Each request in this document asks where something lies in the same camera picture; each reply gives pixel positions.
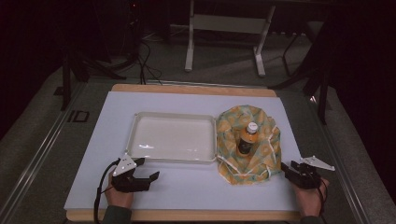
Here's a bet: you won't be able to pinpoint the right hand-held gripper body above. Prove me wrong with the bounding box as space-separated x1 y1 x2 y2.
289 155 336 190

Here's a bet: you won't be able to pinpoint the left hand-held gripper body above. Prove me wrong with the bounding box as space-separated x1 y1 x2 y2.
111 153 151 193

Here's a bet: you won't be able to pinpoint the yellow green patterned cloth bag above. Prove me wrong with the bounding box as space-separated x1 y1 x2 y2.
216 105 283 186

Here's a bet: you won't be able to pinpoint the white plastic tray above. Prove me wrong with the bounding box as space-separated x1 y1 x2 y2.
125 111 218 165

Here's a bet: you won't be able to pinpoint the orange drink bottle white cap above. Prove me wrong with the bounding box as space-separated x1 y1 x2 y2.
236 121 260 157

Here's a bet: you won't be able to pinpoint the person's left hand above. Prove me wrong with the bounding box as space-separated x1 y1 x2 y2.
104 173 134 209

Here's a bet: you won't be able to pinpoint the person's right hand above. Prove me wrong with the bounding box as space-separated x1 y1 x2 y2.
291 177 331 217

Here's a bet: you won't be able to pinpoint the white table mat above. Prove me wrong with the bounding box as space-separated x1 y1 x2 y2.
64 91 303 213

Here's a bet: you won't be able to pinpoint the black metal stand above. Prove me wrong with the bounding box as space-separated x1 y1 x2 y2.
268 55 332 126

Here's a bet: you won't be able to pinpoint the black tripod stand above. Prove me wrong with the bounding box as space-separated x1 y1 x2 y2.
53 46 128 112

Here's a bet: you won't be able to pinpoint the dark metal chair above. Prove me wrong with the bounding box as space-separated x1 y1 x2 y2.
281 21 325 77

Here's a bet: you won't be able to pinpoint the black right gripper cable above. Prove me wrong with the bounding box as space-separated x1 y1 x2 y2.
317 177 329 224

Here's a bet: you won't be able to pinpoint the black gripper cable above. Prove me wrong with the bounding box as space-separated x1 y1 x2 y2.
93 158 121 224
317 177 329 224

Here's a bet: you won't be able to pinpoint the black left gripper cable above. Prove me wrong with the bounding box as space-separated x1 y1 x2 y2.
93 158 121 224

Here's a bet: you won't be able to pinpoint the black floor cables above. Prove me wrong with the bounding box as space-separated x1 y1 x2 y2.
135 36 163 86

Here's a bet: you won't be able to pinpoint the white metal stand frame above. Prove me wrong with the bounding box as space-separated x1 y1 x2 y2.
184 0 276 77

